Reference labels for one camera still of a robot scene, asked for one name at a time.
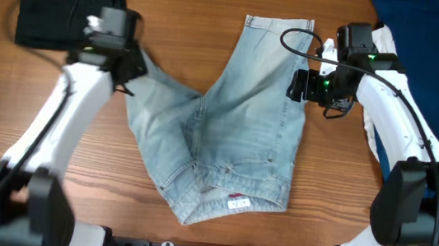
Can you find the light blue denim shorts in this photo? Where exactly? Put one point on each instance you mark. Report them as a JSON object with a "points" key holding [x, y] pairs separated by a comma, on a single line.
{"points": [[231, 149]]}

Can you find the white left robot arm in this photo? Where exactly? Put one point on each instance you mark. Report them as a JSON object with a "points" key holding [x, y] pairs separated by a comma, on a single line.
{"points": [[34, 209]]}

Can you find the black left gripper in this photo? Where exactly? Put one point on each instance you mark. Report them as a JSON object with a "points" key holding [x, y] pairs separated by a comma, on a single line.
{"points": [[143, 67]]}

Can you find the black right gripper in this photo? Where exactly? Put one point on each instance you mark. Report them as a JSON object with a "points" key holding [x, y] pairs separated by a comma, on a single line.
{"points": [[298, 85]]}

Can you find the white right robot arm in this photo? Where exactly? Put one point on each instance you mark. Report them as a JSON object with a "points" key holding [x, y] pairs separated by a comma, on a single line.
{"points": [[405, 212]]}

